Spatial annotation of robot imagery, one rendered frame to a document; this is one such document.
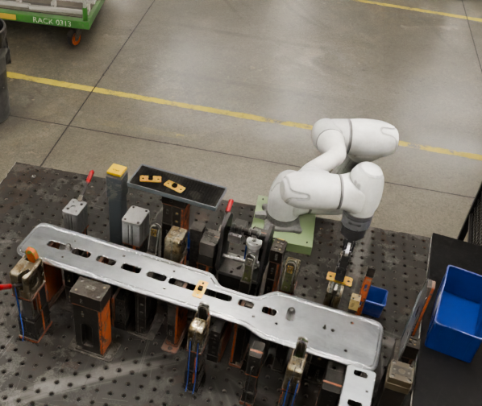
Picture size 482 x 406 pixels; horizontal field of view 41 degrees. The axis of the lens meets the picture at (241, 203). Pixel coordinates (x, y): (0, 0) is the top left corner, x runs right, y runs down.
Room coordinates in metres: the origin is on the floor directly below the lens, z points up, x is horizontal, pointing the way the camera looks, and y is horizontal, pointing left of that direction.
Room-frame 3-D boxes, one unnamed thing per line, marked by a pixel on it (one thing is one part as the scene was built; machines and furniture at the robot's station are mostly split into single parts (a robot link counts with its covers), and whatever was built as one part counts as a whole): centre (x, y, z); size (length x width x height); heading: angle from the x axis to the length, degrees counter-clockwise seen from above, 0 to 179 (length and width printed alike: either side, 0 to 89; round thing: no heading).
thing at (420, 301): (1.42, -0.60, 1.17); 0.12 x 0.01 x 0.34; 167
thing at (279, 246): (1.75, -0.16, 0.91); 0.07 x 0.05 x 0.42; 167
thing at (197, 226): (1.82, 0.15, 0.90); 0.05 x 0.05 x 0.40; 77
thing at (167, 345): (1.60, 0.18, 0.84); 0.17 x 0.06 x 0.29; 167
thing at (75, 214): (1.88, 0.65, 0.88); 0.11 x 0.10 x 0.36; 167
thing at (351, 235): (1.49, -0.35, 1.45); 0.08 x 0.07 x 0.09; 168
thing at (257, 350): (1.36, -0.12, 0.84); 0.11 x 0.08 x 0.29; 167
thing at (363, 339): (1.59, 0.13, 1.00); 1.38 x 0.22 x 0.02; 77
